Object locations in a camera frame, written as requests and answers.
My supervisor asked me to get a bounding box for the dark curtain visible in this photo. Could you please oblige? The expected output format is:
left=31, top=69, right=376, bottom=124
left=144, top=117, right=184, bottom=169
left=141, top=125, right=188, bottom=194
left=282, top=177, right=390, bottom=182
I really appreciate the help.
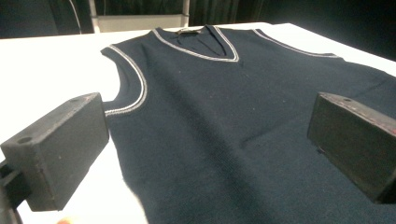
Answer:
left=0, top=0, right=396, bottom=62

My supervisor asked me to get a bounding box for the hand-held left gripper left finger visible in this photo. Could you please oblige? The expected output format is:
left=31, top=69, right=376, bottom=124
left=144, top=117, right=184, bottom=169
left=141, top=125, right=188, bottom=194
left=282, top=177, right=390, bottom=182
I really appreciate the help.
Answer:
left=0, top=91, right=111, bottom=213

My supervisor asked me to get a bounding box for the thin light cable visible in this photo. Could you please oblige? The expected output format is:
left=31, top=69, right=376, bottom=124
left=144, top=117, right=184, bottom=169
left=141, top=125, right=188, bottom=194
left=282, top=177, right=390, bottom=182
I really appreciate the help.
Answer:
left=68, top=0, right=83, bottom=35

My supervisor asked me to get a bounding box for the white metal stand frame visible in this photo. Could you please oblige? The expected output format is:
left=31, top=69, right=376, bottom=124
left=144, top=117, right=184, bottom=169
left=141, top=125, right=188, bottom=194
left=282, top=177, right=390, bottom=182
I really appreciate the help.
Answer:
left=88, top=0, right=191, bottom=34

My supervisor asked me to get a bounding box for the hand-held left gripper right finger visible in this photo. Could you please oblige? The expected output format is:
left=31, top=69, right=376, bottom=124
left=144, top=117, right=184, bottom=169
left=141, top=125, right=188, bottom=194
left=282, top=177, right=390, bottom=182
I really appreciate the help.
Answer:
left=306, top=91, right=396, bottom=205

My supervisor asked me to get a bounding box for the navy knitted vest white trim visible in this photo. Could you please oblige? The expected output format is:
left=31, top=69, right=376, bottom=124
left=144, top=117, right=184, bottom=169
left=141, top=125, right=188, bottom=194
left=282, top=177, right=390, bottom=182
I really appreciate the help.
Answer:
left=100, top=24, right=396, bottom=224

